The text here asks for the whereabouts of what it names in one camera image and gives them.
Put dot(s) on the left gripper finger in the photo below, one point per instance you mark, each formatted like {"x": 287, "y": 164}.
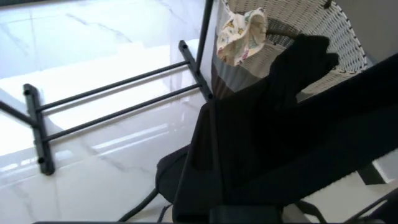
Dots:
{"x": 199, "y": 186}

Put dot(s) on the white laundry basket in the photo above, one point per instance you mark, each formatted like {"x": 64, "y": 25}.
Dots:
{"x": 311, "y": 18}

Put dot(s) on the black garment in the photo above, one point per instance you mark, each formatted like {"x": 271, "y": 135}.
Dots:
{"x": 295, "y": 140}

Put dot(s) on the cream printed garment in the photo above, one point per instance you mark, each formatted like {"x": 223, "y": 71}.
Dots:
{"x": 242, "y": 37}

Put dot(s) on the black clothes rack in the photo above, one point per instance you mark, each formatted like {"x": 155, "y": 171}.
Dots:
{"x": 40, "y": 130}

